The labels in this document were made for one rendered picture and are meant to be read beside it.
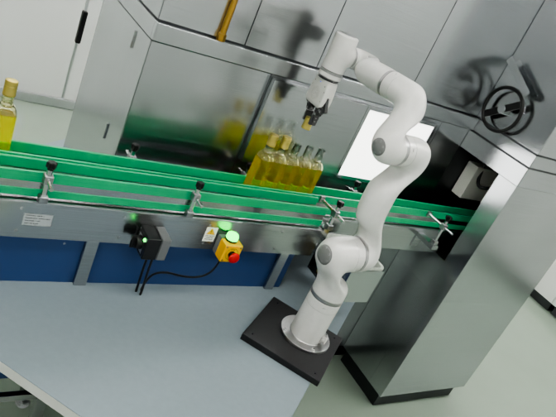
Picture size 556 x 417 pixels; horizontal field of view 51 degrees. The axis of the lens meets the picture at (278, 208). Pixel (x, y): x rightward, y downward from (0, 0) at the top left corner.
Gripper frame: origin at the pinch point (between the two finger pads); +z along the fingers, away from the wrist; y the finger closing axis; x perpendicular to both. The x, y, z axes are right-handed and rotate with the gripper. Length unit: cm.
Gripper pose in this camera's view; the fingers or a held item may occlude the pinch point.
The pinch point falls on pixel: (310, 117)
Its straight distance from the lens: 215.4
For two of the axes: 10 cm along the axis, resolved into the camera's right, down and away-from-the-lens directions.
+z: -3.8, 8.3, 4.0
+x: 8.1, 0.9, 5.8
